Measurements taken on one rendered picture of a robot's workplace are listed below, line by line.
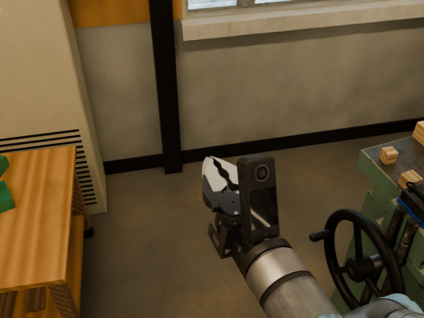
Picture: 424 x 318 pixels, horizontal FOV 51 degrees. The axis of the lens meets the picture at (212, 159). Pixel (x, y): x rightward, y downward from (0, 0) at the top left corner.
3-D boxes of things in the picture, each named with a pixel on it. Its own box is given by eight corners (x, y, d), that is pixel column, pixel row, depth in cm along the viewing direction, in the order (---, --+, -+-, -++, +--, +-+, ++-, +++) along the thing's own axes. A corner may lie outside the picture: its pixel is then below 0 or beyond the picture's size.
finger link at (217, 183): (187, 183, 74) (209, 222, 68) (190, 154, 70) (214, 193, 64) (205, 179, 75) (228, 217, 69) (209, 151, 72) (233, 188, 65)
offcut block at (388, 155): (388, 156, 123) (392, 146, 121) (395, 163, 121) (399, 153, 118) (378, 158, 122) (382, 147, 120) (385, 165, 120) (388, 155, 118)
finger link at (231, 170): (205, 179, 75) (228, 217, 69) (209, 151, 72) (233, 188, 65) (221, 176, 76) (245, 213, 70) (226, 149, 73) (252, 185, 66)
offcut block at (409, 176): (419, 188, 113) (423, 178, 111) (407, 192, 112) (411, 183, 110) (408, 178, 116) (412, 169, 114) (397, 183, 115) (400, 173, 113)
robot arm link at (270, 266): (265, 279, 52) (323, 262, 55) (248, 250, 55) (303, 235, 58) (254, 317, 56) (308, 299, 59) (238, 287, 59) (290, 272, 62)
